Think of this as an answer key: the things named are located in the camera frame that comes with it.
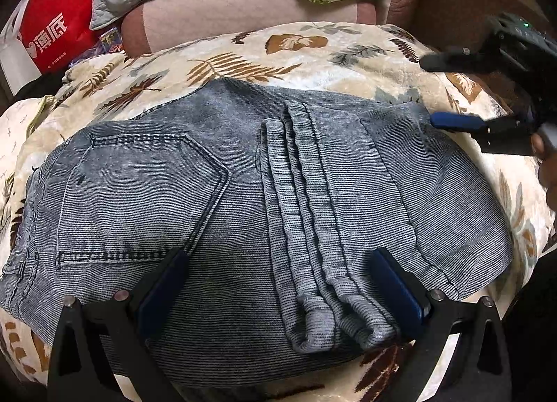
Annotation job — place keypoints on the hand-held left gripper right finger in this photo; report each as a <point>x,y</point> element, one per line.
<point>398,284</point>

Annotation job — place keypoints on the white printed sheet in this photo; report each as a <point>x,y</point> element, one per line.
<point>17,132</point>

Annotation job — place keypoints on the red shopping bag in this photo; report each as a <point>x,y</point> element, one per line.
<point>56,28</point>

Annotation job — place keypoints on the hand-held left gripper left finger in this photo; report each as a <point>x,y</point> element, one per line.
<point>165,284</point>

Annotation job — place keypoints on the purple printed packet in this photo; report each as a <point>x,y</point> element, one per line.
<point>111,41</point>

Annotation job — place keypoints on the leaf-print blanket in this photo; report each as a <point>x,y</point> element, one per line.
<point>261,54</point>

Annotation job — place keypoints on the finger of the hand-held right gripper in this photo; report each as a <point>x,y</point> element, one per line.
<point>448,60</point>
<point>457,121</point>

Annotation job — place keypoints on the blue denim pants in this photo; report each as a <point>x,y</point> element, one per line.
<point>217,210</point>

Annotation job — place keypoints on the black cloth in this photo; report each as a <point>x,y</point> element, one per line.
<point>39,84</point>

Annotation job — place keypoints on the person's right hand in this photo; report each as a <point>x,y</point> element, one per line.
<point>546,167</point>

